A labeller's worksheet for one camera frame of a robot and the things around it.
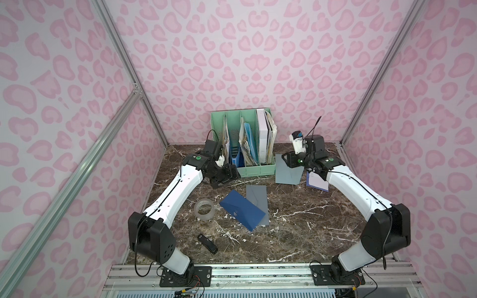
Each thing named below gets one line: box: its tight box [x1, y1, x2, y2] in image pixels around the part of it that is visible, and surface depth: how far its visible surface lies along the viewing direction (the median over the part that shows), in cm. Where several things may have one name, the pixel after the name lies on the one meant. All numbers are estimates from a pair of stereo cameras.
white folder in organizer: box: [256, 108, 269, 165], surface depth 100 cm
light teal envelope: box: [275, 153, 305, 186], surface depth 103 cm
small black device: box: [196, 233, 219, 255], surface depth 82 cm
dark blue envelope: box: [219, 189, 266, 233], surface depth 93 cm
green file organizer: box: [210, 108, 276, 178], surface depth 101 cm
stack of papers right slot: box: [263, 109, 278, 165], surface depth 97 cm
